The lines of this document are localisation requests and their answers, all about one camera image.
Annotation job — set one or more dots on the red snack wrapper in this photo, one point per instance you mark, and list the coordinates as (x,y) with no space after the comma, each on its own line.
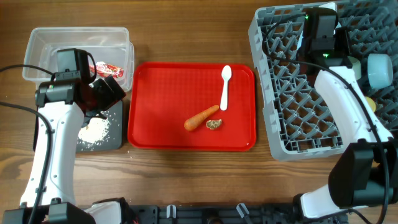
(105,69)

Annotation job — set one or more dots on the light blue plate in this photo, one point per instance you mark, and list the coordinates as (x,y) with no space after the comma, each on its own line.
(326,6)

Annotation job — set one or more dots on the orange carrot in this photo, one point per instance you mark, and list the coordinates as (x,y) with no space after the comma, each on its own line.
(194,122)

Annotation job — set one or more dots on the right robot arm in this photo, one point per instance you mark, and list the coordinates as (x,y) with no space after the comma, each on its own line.
(366,173)

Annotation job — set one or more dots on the red serving tray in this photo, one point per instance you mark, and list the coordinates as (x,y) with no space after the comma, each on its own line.
(165,95)

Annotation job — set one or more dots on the rice and nuts food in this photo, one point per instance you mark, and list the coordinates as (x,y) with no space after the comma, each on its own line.
(95,131)

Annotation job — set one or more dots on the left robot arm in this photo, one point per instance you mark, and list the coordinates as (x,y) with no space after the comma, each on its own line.
(49,195)

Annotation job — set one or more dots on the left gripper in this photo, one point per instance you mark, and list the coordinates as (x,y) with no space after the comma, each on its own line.
(111,98)

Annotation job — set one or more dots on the grey dishwasher rack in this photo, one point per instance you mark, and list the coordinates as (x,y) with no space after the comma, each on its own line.
(298,122)

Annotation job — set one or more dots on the clear plastic bin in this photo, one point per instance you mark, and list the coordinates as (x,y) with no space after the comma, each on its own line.
(110,45)

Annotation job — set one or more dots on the brown food scrap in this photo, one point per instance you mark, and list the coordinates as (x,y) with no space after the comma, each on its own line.
(213,124)

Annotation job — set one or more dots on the light blue bowl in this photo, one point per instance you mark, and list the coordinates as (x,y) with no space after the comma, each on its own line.
(380,71)

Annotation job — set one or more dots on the black waste tray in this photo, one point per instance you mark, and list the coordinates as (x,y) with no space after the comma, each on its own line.
(112,141)

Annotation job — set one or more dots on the yellow plastic cup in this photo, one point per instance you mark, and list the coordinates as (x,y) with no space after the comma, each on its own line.
(371,103)

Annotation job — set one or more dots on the green bowl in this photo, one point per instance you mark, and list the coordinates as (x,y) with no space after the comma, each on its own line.
(356,66)

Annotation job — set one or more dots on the white plastic spoon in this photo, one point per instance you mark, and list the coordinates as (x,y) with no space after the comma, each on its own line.
(226,75)

